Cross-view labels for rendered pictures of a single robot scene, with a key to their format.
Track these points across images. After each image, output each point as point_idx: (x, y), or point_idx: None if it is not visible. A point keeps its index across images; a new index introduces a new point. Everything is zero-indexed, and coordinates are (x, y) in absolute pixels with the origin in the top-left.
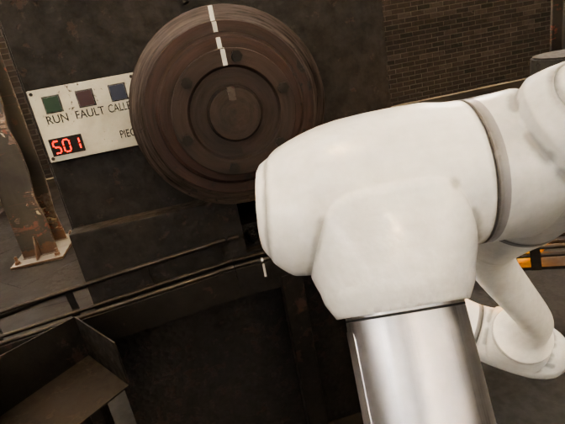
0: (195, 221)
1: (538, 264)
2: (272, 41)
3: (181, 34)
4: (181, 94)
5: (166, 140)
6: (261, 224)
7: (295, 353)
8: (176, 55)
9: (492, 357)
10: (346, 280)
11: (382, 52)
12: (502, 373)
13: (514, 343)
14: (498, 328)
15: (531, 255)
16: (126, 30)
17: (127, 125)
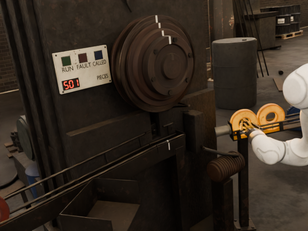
0: (131, 124)
1: (282, 129)
2: (179, 33)
3: (146, 28)
4: (152, 57)
5: (138, 79)
6: (304, 91)
7: (178, 190)
8: (144, 38)
9: (291, 159)
10: None
11: (204, 39)
12: (249, 193)
13: (300, 150)
14: (293, 146)
15: (279, 125)
16: (102, 23)
17: (101, 73)
